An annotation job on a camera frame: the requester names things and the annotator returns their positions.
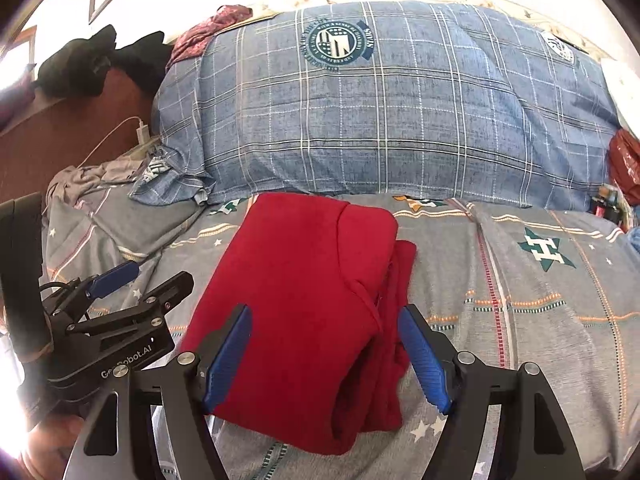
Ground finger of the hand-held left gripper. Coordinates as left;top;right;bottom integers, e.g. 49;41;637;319
75;260;142;307
67;271;196;338

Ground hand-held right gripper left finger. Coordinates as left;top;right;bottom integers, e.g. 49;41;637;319
62;304;253;480

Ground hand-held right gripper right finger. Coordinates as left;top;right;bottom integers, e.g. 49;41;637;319
397;303;587;480

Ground red knit garment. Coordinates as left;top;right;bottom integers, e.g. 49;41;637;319
179;192;418;456

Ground black clothes pile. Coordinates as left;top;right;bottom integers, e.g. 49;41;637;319
37;25;173;98

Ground grey printed bed sheet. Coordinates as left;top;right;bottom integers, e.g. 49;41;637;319
42;180;640;480

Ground grey crumpled cloth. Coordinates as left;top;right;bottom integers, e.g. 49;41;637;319
46;157;151;211

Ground brown wooden headboard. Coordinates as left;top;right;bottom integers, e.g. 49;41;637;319
0;67;161;206

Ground blue plaid quilt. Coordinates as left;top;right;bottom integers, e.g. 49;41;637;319
129;0;623;208

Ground colourful packet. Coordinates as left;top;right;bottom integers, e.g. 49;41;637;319
590;184;628;231

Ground maroon patterned cloth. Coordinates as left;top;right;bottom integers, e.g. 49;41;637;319
167;4;253;68

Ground red plastic bag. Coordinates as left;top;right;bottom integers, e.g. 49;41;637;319
607;129;640;206

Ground black braided cable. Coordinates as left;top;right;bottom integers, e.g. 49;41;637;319
39;280;81;321

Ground white charger cable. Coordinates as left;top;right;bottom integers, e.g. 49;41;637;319
77;116;146;168

